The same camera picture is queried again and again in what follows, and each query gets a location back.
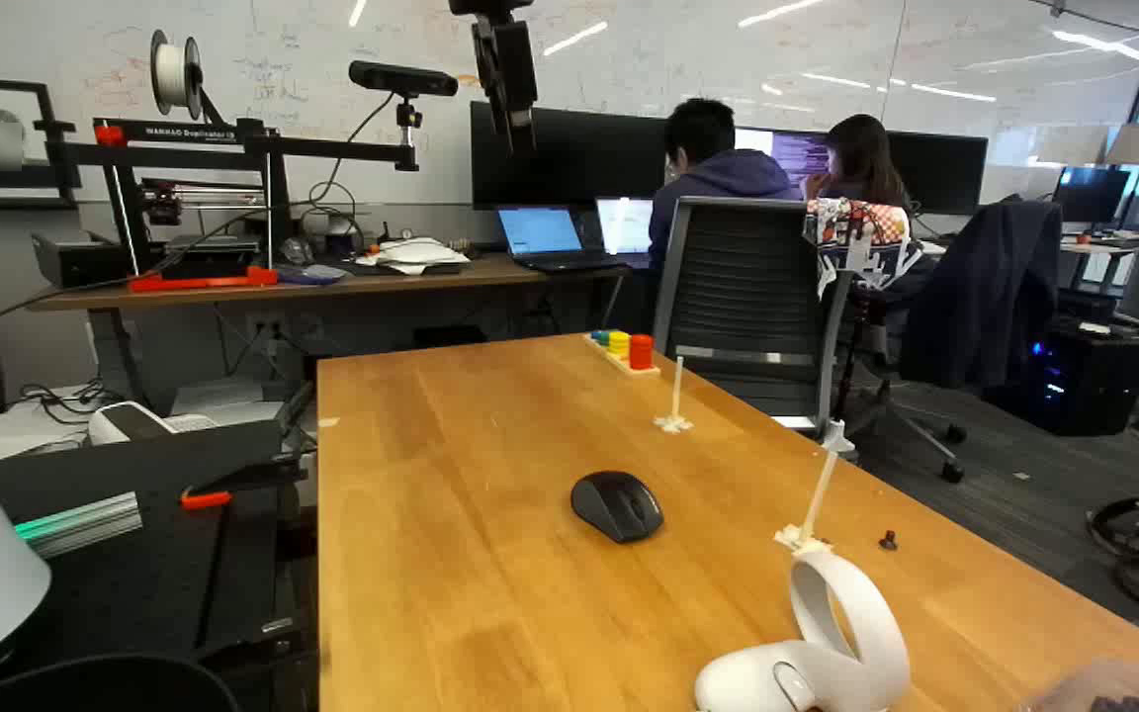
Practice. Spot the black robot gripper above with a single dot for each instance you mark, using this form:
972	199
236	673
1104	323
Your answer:
504	63

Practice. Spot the black computer mouse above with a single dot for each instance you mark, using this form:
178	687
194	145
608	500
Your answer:
616	505

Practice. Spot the black wide monitor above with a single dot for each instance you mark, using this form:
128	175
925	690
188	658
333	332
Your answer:
575	157

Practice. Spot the open laptop blue screen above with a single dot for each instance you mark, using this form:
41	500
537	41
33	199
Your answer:
549	237

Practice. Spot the open laptop white screen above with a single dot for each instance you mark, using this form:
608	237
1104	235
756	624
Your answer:
628	227

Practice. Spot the wooden side desk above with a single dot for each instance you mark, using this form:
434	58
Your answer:
492	269

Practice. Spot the person in purple hoodie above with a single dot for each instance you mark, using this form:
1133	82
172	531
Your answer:
704	161

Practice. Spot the colourful toy block set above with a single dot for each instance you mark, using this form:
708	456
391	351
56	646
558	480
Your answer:
628	351

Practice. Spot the white filament spool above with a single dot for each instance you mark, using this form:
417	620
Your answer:
174	73

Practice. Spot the black red 3D printer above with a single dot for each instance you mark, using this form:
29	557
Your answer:
190	202

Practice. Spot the grey mesh office chair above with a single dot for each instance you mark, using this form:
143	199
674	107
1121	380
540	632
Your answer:
766	295

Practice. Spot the person with long dark hair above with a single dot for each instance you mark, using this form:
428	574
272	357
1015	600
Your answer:
863	164

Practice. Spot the far white plastic stand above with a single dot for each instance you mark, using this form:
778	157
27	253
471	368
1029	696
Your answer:
674	419

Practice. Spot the dark jacket on chair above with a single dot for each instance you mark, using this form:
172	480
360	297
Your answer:
988	297

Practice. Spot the black computer tower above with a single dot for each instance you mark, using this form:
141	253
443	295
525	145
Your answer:
1083	376

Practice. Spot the white VR controller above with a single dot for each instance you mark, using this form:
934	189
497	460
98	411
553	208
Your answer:
849	650

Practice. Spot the black stereo camera on mount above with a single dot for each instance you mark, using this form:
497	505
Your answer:
405	83

